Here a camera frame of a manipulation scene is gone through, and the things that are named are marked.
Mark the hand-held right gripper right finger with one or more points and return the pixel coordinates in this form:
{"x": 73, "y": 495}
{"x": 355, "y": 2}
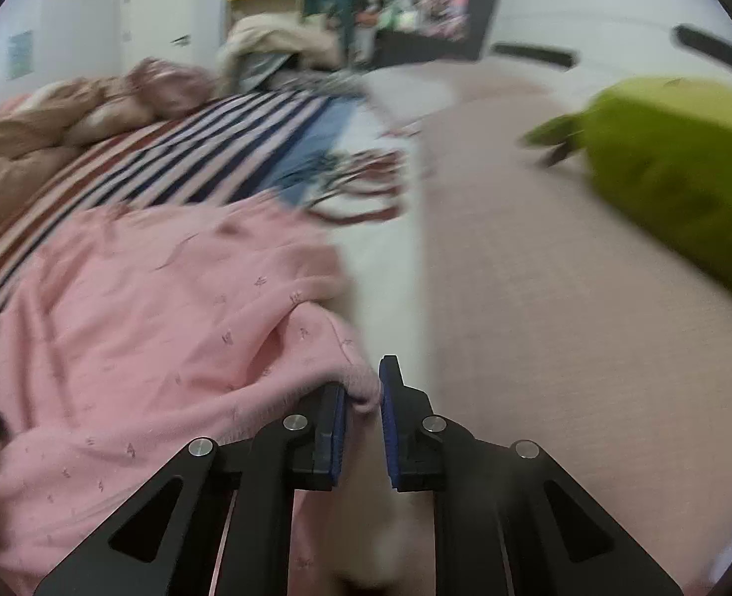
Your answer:
{"x": 390, "y": 428}

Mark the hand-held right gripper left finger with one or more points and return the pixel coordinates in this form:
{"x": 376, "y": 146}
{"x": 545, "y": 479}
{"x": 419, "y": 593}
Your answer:
{"x": 338, "y": 434}

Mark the pink patterned garment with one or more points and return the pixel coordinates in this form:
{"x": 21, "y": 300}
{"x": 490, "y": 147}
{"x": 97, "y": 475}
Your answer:
{"x": 155, "y": 335}

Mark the pile of beige clothes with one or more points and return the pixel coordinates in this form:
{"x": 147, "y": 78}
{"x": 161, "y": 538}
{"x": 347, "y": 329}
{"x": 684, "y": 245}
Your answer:
{"x": 266, "y": 43}

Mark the white cloth with red print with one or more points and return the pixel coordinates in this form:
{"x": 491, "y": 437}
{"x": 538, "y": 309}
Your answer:
{"x": 375, "y": 261}

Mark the beige bed sheet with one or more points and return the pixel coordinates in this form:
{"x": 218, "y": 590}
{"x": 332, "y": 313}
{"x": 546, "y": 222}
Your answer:
{"x": 558, "y": 335}

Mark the brown comforter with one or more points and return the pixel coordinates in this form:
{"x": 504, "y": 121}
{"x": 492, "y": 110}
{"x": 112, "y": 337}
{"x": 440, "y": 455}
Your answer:
{"x": 18, "y": 155}

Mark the blue cloth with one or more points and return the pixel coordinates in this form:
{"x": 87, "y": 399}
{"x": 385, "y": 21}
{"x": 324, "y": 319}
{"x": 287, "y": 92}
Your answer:
{"x": 316, "y": 136}

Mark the striped blanket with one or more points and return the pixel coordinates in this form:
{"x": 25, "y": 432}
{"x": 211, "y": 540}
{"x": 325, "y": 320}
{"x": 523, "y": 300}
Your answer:
{"x": 155, "y": 155}

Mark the green plush toy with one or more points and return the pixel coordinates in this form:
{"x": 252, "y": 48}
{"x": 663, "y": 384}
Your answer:
{"x": 670, "y": 180}

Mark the dark bar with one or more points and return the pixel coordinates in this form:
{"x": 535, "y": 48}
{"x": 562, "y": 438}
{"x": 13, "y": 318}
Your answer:
{"x": 717, "y": 49}
{"x": 533, "y": 54}

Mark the white door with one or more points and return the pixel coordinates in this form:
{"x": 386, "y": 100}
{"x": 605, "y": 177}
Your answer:
{"x": 158, "y": 6}

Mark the large white cushion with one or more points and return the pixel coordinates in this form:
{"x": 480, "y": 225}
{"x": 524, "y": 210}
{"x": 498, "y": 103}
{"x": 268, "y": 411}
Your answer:
{"x": 602, "y": 6}

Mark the colourful wall poster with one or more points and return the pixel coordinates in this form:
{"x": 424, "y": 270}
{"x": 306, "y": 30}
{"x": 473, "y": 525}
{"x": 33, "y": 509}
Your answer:
{"x": 443, "y": 12}

